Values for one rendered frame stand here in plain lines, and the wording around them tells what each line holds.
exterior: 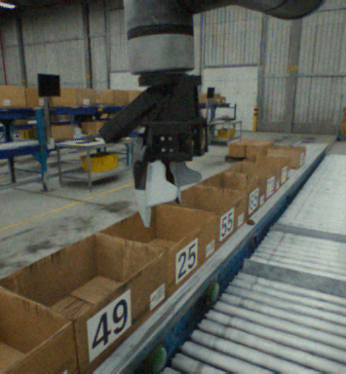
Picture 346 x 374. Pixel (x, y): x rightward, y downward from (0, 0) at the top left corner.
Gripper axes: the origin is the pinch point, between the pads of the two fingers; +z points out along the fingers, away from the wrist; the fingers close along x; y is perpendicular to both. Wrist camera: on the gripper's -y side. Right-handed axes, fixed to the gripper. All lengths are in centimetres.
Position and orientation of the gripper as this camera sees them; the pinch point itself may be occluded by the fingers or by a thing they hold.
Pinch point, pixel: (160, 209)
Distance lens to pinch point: 53.6
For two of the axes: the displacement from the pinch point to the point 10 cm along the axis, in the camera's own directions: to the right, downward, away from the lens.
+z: 0.6, 9.6, 2.8
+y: 9.1, 0.6, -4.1
